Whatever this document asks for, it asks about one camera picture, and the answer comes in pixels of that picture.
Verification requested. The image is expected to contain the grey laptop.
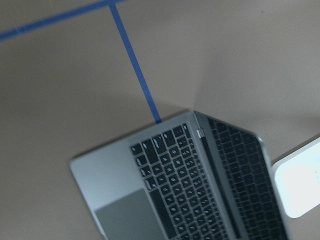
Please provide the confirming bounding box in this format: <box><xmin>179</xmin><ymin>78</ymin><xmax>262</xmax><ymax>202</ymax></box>
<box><xmin>70</xmin><ymin>111</ymin><xmax>290</xmax><ymax>240</ymax></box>

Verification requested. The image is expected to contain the white desk lamp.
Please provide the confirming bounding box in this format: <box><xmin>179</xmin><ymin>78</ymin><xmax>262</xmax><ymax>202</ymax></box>
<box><xmin>272</xmin><ymin>137</ymin><xmax>320</xmax><ymax>219</ymax></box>

